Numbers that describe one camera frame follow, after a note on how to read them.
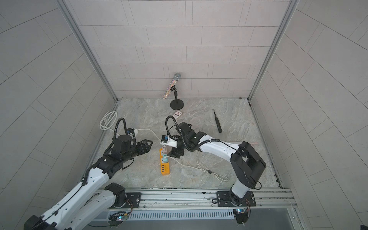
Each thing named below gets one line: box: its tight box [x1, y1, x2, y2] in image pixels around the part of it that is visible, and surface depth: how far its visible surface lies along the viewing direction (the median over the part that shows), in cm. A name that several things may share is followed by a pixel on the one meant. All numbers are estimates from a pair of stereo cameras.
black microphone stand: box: [170, 85, 184, 111], surface depth 114 cm
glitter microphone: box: [161, 72, 182, 100], surface depth 98 cm
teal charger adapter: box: [162, 153, 169, 164], surface depth 80 cm
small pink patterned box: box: [172, 109, 184, 121], surface depth 107 cm
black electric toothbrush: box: [212, 108, 223, 133], surface depth 101 cm
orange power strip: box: [159, 148, 171, 176], surface depth 81 cm
